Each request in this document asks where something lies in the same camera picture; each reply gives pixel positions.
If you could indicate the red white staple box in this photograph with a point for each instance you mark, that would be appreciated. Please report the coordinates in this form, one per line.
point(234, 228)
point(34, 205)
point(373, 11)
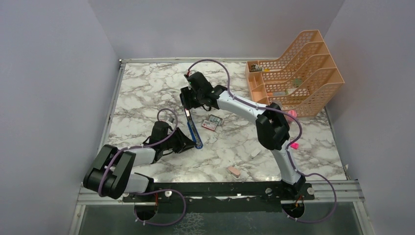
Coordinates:
point(209, 125)

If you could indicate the round clear tape dispenser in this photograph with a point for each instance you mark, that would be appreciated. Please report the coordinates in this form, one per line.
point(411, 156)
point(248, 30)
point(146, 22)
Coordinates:
point(276, 104)

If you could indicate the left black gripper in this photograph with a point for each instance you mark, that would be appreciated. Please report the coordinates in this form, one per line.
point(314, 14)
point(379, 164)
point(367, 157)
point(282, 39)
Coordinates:
point(184, 143)

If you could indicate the pink capped pen tube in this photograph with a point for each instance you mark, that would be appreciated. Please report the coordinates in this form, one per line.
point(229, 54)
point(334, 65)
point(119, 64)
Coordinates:
point(292, 115)

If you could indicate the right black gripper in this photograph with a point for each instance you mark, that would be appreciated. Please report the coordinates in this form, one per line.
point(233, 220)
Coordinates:
point(187, 103)

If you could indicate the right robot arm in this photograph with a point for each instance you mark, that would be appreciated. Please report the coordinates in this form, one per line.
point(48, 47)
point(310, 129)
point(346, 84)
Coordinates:
point(271, 125)

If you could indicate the white eraser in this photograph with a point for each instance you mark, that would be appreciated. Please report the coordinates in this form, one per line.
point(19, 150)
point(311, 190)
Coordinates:
point(254, 153)

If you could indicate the orange desk organizer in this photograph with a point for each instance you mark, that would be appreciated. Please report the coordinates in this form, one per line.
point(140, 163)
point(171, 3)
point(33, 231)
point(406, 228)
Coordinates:
point(304, 78)

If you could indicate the blue stapler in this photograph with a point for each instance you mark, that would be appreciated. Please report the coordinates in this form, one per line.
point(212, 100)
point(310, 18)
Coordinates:
point(193, 130)

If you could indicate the pink eraser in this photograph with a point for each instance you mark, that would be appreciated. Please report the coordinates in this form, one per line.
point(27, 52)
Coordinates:
point(234, 171)

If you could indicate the pink highlighter marker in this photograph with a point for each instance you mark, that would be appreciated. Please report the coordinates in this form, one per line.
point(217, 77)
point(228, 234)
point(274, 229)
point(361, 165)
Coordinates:
point(294, 145)

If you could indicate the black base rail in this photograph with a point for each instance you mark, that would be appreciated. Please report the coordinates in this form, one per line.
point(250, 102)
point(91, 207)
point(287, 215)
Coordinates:
point(268, 196)

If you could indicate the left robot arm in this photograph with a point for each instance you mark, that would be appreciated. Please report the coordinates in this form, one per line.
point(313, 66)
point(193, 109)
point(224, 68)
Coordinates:
point(111, 175)

